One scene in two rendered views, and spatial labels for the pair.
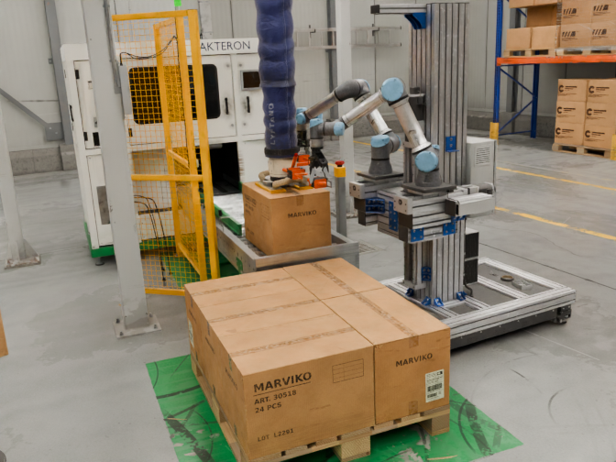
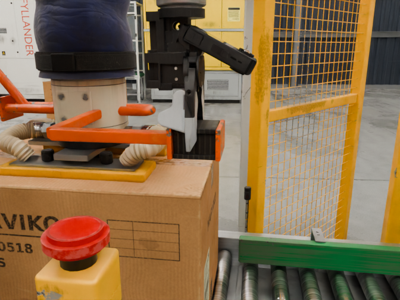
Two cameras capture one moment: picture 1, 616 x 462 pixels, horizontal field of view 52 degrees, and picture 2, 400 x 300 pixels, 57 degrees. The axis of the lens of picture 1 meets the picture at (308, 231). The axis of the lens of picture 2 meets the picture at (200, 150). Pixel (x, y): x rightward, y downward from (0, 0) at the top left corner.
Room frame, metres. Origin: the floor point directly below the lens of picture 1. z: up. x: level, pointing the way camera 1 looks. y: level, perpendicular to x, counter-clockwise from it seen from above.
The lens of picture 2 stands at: (4.75, -0.49, 1.22)
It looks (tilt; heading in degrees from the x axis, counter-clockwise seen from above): 16 degrees down; 120
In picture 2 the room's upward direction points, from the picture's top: straight up
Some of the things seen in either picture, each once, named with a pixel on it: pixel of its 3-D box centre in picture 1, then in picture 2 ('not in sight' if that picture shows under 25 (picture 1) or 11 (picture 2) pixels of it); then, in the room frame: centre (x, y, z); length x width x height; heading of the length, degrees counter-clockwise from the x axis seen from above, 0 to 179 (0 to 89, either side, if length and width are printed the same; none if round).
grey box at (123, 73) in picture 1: (124, 89); not in sight; (4.10, 1.13, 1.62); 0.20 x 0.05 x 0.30; 21
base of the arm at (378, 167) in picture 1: (380, 164); not in sight; (3.95, -0.48, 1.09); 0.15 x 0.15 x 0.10
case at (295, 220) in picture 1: (285, 215); (100, 230); (4.08, 0.15, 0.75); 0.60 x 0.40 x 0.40; 22
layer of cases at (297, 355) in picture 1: (303, 338); not in sight; (3.02, 0.05, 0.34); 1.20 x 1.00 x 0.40; 21
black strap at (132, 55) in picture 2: (281, 149); (86, 60); (4.08, 0.15, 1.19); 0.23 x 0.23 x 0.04
